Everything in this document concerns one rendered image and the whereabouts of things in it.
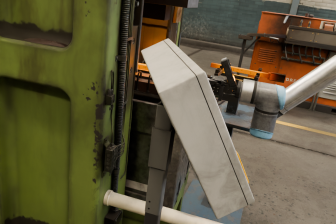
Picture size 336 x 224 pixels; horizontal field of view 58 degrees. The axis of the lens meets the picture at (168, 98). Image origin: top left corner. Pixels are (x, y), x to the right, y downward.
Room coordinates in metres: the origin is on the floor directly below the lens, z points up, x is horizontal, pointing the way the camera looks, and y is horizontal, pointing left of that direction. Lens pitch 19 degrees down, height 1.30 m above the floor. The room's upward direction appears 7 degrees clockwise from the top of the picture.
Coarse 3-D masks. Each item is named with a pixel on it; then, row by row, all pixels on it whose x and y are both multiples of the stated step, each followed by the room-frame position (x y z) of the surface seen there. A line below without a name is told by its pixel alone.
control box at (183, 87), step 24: (168, 48) 0.68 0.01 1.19; (168, 72) 0.51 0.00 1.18; (192, 72) 0.47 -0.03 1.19; (168, 96) 0.44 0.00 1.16; (192, 96) 0.45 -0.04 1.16; (192, 120) 0.45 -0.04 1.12; (216, 120) 0.46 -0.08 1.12; (192, 144) 0.45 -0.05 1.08; (216, 144) 0.46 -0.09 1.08; (216, 168) 0.46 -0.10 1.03; (240, 168) 0.47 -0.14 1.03; (216, 192) 0.47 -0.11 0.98; (240, 192) 0.48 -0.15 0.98; (216, 216) 0.47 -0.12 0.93
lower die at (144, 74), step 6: (144, 72) 1.22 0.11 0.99; (138, 78) 1.15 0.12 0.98; (144, 78) 1.16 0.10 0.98; (150, 78) 1.16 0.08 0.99; (138, 84) 1.12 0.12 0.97; (144, 84) 1.11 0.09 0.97; (150, 84) 1.11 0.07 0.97; (138, 90) 1.12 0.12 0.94; (144, 90) 1.11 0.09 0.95; (150, 90) 1.11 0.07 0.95; (156, 90) 1.10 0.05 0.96
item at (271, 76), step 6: (210, 66) 1.78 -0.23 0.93; (216, 66) 1.77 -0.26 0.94; (240, 72) 1.72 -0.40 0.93; (246, 72) 1.71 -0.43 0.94; (252, 72) 1.70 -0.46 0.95; (258, 72) 1.69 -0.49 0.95; (264, 72) 1.71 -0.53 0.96; (270, 72) 1.70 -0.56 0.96; (270, 78) 1.68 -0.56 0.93; (276, 78) 1.67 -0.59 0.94; (282, 78) 1.66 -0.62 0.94
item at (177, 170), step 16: (144, 112) 1.07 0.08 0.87; (144, 128) 1.08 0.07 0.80; (144, 144) 1.10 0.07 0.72; (176, 144) 1.04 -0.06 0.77; (128, 160) 1.12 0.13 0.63; (144, 160) 1.10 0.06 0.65; (176, 160) 1.04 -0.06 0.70; (128, 176) 1.12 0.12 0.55; (144, 176) 1.10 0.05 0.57; (176, 176) 1.04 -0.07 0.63; (128, 192) 1.08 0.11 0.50; (144, 192) 1.08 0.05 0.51; (176, 192) 1.09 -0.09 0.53
